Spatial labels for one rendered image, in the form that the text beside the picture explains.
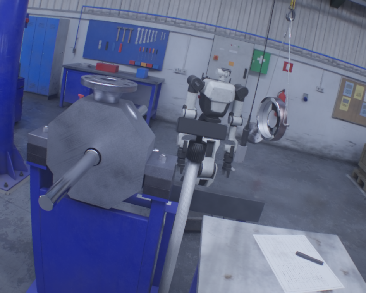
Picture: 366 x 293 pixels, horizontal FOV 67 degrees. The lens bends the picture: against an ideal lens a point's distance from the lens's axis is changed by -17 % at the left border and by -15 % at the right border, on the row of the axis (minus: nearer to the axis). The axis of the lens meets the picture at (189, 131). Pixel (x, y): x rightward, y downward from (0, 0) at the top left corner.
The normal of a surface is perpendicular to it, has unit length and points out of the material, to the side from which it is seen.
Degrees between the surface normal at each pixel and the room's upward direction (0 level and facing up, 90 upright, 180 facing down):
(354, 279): 0
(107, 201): 90
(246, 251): 0
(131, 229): 90
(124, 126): 90
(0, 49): 90
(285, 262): 0
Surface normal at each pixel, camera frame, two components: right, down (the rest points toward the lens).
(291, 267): 0.20, -0.95
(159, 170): -0.07, 0.25
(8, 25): 0.51, 0.33
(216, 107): 0.25, 0.30
